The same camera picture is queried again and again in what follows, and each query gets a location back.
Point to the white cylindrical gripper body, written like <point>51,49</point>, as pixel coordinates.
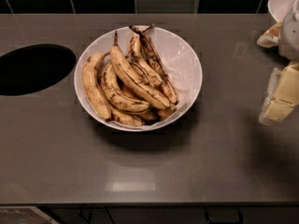
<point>290,37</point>

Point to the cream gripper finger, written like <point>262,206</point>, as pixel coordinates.
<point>269,38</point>

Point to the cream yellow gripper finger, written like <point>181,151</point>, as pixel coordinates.
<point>282,95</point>

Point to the white bowl at right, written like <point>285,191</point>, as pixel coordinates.
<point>278,9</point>

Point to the white ceramic bowl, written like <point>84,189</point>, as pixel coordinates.
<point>161,38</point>

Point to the white paper liner in bowl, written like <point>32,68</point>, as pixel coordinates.
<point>185,71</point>

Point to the dark brown overripe banana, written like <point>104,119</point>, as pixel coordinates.
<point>156,64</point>

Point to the upper spotted yellow banana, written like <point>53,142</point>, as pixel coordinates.
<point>134,55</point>

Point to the spotted yellow banana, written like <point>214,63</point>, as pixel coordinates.
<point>134,55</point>
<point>90,73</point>

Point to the bottom yellow banana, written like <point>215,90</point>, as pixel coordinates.
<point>124,118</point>

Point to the curved spotted middle banana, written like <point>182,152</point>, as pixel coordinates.
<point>116,96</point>

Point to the leftmost spotted yellow banana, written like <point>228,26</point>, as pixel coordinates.
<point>90,73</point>

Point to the printed paper at bottom left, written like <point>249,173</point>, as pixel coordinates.
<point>24,215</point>

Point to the black drawer handle right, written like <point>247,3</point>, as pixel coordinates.
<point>223,217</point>

